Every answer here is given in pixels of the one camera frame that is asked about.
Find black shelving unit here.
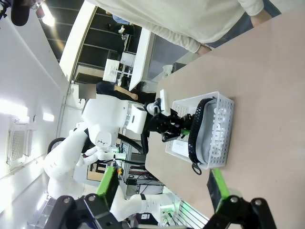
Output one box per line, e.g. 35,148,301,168
75,6,143,84

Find person with bare forearm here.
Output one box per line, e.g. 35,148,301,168
78,82,157,102

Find person's left hand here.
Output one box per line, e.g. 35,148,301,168
252,6,282,27

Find white perforated plastic basket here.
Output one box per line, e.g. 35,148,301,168
165,90,235,171

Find grey CAMPUS zipper pouch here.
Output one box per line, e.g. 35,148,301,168
187,97,231,176

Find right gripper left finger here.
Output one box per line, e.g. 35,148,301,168
50,166,125,229

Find black rounded object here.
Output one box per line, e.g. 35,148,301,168
10,0,31,27

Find person's right forearm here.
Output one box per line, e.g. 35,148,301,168
147,19,201,54

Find blue jeans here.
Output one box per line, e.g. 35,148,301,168
206,0,283,49

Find beige sweater torso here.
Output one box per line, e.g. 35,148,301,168
84,0,265,54

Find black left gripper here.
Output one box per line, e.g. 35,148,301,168
145,111,194,143

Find person's left forearm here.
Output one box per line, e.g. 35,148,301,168
237,0,265,17

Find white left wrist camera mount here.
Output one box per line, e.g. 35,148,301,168
159,89,171,115

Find white printed carton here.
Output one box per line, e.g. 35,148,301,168
102,59,120,83

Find white side table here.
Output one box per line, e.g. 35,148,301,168
128,27,157,92

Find white rectangular box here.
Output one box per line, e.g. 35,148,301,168
171,139,190,157

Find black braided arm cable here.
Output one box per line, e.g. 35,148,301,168
116,132,150,157

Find white ceiling air vent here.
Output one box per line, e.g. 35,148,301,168
6,118,33,167

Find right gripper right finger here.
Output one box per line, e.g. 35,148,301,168
206,167,278,229

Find person's right hand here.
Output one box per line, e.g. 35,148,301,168
197,43,213,57

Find white board panel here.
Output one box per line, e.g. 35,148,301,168
59,3,97,81

